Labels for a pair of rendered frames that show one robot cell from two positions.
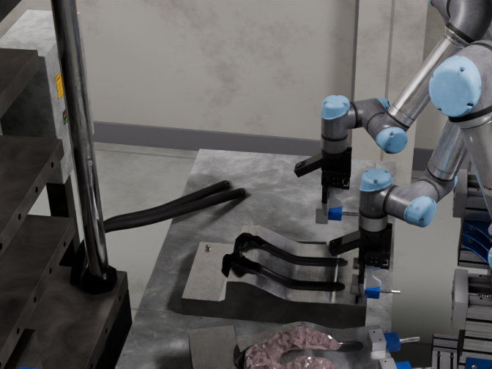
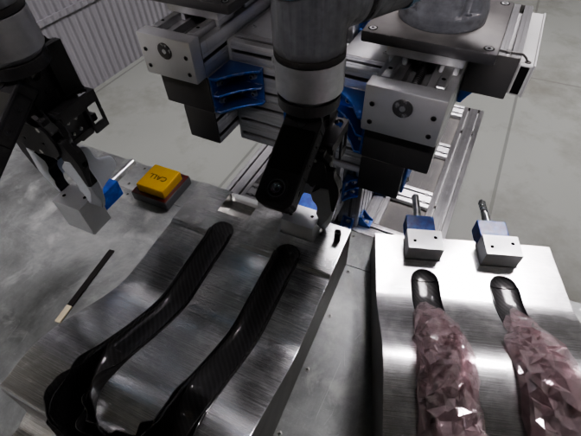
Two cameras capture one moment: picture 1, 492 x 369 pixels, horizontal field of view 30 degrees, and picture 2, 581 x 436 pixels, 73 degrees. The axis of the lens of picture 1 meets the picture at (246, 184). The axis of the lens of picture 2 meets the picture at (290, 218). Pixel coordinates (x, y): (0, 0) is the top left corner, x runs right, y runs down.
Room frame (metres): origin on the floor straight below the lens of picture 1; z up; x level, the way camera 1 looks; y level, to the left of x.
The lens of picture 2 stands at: (1.82, 0.06, 1.34)
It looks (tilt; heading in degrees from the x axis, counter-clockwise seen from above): 49 degrees down; 287
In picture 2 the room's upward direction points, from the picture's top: 3 degrees counter-clockwise
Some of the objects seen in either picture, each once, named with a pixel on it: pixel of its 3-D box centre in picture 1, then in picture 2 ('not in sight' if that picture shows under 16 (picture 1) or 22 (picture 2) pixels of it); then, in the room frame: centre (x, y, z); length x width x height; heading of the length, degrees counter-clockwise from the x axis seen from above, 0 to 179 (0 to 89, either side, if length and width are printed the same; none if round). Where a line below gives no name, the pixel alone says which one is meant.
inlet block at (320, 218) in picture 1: (338, 212); (105, 188); (2.21, -0.27, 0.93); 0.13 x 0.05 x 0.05; 81
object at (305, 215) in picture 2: (375, 290); (313, 206); (1.90, -0.34, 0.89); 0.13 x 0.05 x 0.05; 80
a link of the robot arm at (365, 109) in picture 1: (371, 115); not in sight; (2.22, -0.35, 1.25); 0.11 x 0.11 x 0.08; 16
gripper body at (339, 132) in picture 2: (373, 243); (310, 131); (1.91, -0.33, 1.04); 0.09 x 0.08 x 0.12; 81
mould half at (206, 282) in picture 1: (278, 274); (185, 352); (2.01, -0.09, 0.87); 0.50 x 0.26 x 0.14; 81
